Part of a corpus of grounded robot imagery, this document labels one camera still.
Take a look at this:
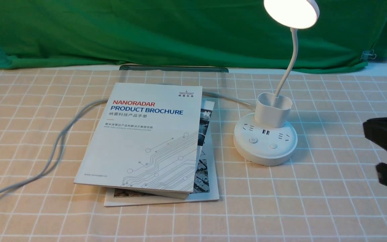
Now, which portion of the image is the checked beige tablecloth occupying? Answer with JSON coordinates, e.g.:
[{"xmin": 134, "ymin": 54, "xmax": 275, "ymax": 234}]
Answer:
[{"xmin": 0, "ymin": 69, "xmax": 387, "ymax": 242}]

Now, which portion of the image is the grey power cable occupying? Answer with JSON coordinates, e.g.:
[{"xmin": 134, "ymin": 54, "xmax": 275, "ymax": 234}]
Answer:
[{"xmin": 0, "ymin": 91, "xmax": 257, "ymax": 206}]

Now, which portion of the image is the white photo booklet underneath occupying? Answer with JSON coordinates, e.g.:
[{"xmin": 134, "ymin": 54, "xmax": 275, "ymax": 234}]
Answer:
[{"xmin": 103, "ymin": 99, "xmax": 219, "ymax": 207}]

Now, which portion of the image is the white Nanoradar product brochure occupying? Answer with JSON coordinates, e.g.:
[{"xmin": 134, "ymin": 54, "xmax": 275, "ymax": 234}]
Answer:
[{"xmin": 74, "ymin": 82, "xmax": 203, "ymax": 199}]

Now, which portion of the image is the white desk lamp power strip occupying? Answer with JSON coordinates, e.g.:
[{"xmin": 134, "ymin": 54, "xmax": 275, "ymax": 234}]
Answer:
[{"xmin": 233, "ymin": 0, "xmax": 320, "ymax": 166}]

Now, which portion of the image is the green backdrop cloth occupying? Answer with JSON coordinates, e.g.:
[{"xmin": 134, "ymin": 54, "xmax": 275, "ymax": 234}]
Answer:
[{"xmin": 0, "ymin": 0, "xmax": 387, "ymax": 73}]

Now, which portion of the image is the silver binder clip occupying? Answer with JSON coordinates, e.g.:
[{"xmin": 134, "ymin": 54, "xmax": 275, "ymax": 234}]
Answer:
[{"xmin": 360, "ymin": 49, "xmax": 377, "ymax": 62}]

